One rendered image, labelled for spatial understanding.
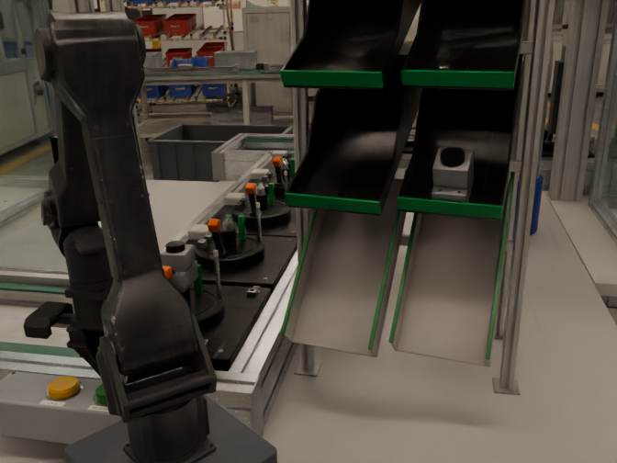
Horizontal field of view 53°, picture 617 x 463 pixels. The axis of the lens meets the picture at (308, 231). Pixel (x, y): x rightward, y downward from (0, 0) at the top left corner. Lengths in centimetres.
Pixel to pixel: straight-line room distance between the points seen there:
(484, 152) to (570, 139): 110
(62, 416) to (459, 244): 59
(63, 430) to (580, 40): 162
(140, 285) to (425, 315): 47
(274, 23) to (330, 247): 731
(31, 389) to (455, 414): 61
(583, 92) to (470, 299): 117
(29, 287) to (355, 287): 67
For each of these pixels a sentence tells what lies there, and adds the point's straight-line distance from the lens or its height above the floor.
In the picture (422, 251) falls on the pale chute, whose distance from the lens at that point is 93.
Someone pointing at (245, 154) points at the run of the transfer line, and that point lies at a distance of 217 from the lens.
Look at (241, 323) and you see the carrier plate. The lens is 100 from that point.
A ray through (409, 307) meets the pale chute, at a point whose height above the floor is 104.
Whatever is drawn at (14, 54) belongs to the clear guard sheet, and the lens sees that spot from 123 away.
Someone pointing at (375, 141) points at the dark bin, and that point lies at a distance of 93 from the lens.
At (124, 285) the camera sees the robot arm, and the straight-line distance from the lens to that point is 55.
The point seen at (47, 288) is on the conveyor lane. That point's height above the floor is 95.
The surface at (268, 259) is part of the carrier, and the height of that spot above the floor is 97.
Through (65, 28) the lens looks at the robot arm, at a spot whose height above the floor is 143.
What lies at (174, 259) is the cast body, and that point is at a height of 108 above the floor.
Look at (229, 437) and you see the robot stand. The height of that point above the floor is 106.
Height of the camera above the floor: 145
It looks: 20 degrees down
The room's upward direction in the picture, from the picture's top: 1 degrees counter-clockwise
